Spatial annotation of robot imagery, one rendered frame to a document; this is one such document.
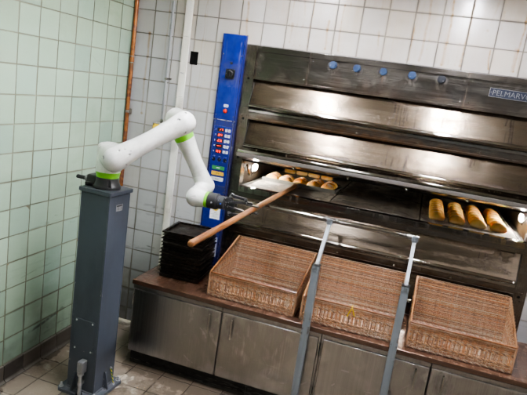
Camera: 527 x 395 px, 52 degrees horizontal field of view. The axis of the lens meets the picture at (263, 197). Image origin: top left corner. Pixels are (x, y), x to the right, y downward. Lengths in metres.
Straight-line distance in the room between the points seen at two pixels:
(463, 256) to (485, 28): 1.33
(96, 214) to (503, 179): 2.31
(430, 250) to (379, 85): 1.06
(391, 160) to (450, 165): 0.34
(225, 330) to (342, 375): 0.72
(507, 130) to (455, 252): 0.78
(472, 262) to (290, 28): 1.81
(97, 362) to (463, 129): 2.48
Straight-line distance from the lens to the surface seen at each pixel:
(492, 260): 3.52
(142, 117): 3.89
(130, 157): 2.81
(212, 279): 3.29
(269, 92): 3.54
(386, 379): 3.13
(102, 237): 3.00
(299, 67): 3.50
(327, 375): 3.24
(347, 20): 3.46
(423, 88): 3.40
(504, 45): 3.42
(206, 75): 3.68
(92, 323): 3.20
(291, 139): 3.50
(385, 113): 3.39
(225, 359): 3.39
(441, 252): 3.49
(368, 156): 3.41
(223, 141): 3.60
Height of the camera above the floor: 1.86
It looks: 12 degrees down
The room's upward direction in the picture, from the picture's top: 8 degrees clockwise
